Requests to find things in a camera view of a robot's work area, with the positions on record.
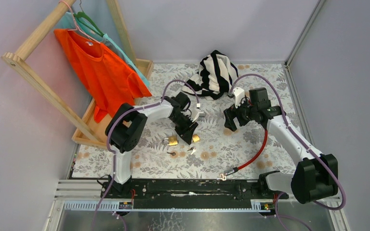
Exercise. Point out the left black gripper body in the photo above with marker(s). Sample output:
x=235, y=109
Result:
x=181, y=123

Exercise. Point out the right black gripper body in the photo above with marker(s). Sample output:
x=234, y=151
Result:
x=244, y=113

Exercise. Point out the brass padlock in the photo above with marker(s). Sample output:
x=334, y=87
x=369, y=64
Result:
x=170, y=141
x=195, y=138

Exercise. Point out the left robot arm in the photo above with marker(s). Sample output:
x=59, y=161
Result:
x=126, y=128

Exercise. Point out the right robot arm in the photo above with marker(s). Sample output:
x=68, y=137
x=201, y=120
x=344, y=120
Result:
x=315, y=172

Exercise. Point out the floral tablecloth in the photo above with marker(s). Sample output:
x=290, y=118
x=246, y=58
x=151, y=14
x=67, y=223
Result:
x=219, y=148

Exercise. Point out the black white striped cloth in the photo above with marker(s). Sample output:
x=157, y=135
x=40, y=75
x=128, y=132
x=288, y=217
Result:
x=215, y=77

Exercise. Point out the orange t-shirt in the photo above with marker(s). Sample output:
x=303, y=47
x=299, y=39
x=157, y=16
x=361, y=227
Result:
x=107, y=78

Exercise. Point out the wooden clothes rack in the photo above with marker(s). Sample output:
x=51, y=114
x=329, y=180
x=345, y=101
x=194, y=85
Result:
x=87, y=132

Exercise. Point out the pink hanger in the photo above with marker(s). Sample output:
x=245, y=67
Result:
x=77, y=27

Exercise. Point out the green hanger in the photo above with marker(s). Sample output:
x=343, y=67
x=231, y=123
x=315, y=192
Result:
x=84, y=19

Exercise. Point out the light blue shirt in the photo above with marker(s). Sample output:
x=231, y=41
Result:
x=66, y=22

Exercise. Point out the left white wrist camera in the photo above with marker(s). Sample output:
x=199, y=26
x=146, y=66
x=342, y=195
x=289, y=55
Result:
x=196, y=112

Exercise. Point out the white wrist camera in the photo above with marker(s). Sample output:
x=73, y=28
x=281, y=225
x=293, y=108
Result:
x=238, y=95
x=196, y=112

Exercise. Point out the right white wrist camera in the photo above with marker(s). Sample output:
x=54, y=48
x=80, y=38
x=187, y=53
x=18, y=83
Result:
x=238, y=95

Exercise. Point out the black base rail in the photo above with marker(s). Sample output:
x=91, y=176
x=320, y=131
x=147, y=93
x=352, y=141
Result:
x=189, y=194

